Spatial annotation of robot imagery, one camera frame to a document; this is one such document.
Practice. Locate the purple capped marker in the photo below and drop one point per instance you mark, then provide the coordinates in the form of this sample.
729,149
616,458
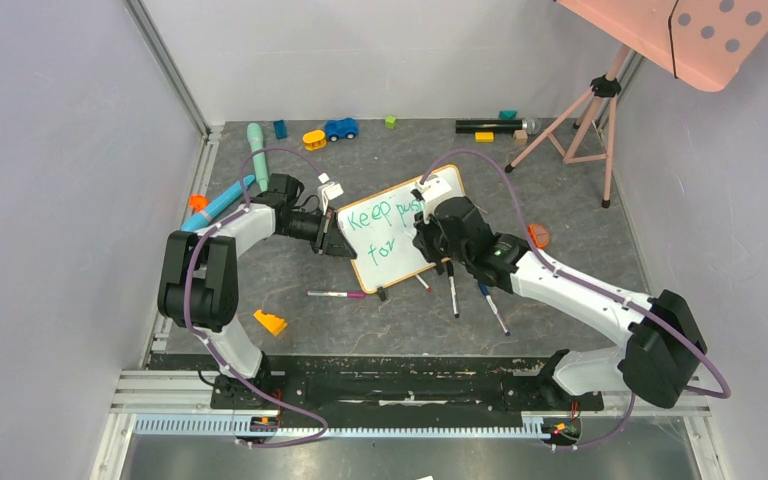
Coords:
336,294

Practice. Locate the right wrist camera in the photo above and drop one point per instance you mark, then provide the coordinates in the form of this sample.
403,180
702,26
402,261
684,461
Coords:
432,192

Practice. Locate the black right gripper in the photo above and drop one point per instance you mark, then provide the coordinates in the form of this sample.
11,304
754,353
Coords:
433,241

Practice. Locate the yellow toy wedge block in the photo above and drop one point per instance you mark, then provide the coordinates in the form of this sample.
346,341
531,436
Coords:
274,324

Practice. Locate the yellow small brick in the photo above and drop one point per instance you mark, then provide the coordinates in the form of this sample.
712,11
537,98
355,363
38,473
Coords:
484,137

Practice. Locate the orange small toy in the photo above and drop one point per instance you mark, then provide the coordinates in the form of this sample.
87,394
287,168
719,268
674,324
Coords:
198,203

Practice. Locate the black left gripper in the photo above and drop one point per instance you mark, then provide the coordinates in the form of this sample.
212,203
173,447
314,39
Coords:
330,240

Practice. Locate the red capped marker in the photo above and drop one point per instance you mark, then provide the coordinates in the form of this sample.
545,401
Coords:
423,282

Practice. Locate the mint green toy pen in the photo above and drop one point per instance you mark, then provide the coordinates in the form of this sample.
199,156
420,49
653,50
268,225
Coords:
255,137

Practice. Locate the pink perforated panel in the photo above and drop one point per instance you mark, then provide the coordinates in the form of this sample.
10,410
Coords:
701,42

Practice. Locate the pink tripod stand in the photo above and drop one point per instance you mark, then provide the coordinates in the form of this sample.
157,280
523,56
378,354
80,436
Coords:
604,89

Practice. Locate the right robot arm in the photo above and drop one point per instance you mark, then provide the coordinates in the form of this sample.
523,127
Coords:
657,345

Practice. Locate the black cylinder tube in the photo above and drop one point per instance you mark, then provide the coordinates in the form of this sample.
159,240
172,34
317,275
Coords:
496,126

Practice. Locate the clear small ball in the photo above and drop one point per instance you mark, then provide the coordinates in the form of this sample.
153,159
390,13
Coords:
532,125

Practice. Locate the tan wooden cube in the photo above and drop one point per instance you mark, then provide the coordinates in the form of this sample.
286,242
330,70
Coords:
520,137

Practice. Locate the blue toy car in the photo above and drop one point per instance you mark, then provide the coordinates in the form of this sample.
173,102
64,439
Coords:
346,128

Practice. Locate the light blue toy pen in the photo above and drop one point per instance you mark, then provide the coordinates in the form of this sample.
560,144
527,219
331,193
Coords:
199,220

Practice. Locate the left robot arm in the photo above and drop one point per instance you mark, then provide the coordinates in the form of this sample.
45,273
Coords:
199,283

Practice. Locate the orange toy brick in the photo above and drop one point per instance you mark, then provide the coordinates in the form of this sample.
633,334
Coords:
539,235

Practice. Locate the white board orange frame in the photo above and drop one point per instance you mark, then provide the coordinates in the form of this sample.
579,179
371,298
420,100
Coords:
380,228

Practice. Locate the black capped marker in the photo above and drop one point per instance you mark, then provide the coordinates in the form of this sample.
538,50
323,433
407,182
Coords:
453,289

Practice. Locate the blue capped marker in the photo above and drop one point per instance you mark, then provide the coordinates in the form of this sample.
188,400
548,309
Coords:
493,307

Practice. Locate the white cable duct strip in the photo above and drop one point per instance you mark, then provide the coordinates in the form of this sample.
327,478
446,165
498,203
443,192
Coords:
244,426

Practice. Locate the yellow oval toy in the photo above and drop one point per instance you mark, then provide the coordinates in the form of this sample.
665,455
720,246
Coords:
314,140

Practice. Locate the dark blue small brick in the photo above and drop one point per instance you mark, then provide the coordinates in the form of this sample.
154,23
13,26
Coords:
280,129

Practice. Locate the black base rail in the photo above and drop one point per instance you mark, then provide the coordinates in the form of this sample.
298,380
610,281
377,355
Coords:
401,391

